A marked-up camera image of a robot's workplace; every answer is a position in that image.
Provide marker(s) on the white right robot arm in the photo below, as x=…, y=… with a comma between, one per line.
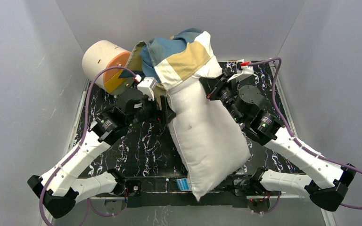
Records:
x=325, y=184

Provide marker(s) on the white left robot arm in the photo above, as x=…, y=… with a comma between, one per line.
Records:
x=61, y=188

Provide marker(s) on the aluminium table frame rail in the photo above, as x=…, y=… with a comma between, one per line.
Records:
x=46, y=216

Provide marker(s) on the round cream drawer cabinet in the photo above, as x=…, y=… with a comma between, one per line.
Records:
x=104, y=54

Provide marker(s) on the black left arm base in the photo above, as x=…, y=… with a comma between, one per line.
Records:
x=118, y=199

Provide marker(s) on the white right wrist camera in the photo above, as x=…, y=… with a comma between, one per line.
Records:
x=245, y=72

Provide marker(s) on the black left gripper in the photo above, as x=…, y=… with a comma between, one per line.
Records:
x=162, y=108

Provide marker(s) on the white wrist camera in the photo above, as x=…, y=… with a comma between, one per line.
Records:
x=245, y=72
x=146, y=86

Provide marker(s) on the blue beige white pillowcase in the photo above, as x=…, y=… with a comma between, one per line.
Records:
x=171, y=61

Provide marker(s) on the white pillow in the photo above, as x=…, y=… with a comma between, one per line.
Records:
x=210, y=143

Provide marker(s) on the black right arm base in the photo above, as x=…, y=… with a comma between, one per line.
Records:
x=251, y=186

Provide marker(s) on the blue pillow label tag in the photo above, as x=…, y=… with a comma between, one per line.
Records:
x=183, y=184

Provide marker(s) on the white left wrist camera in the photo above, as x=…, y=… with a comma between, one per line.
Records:
x=146, y=86

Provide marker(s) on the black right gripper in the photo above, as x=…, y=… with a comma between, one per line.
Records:
x=214, y=88

